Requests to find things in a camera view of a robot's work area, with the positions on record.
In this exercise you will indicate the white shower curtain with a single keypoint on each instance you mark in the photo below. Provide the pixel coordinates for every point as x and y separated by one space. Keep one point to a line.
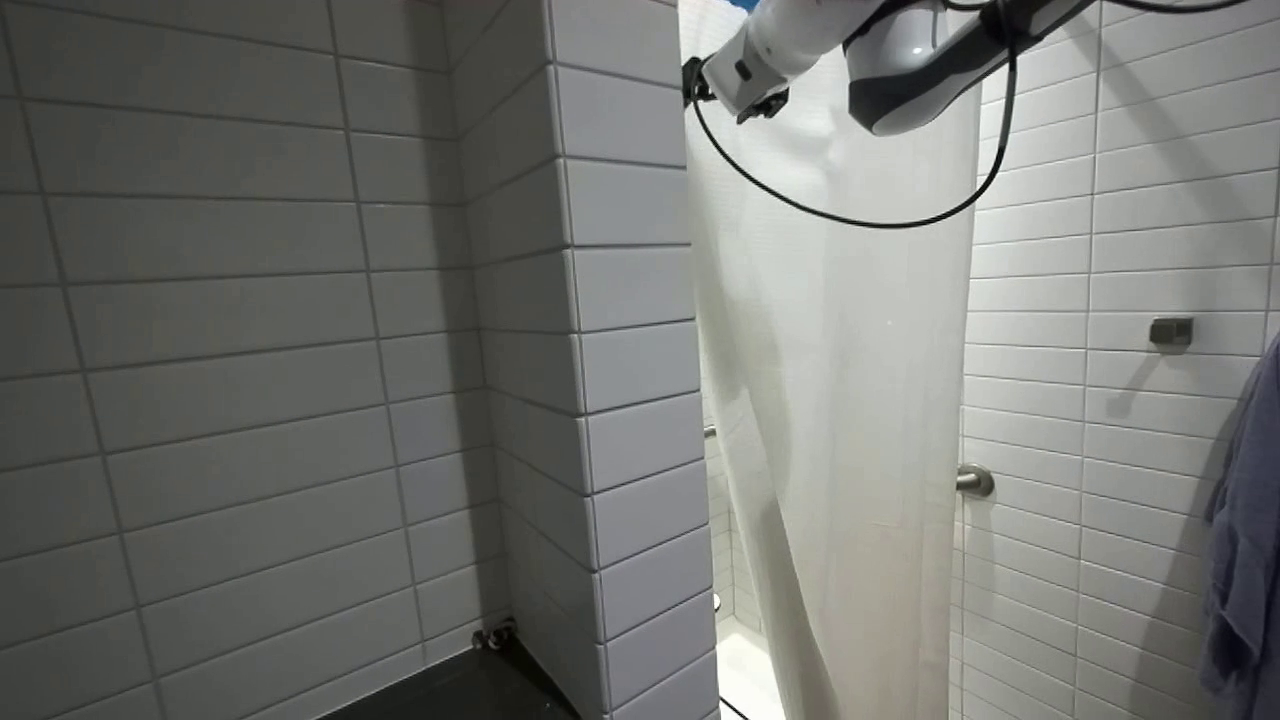
833 294

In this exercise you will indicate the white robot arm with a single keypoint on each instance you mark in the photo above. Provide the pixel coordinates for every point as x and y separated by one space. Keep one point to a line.
906 66

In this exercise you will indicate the blue hanging towel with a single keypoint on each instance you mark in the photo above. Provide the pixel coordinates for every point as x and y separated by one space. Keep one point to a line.
1240 639

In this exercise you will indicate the chrome wall knob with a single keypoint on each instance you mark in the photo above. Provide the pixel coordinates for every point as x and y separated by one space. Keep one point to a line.
973 483

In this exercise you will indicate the metal wall hook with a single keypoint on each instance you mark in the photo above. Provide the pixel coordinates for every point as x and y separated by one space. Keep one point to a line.
1172 335

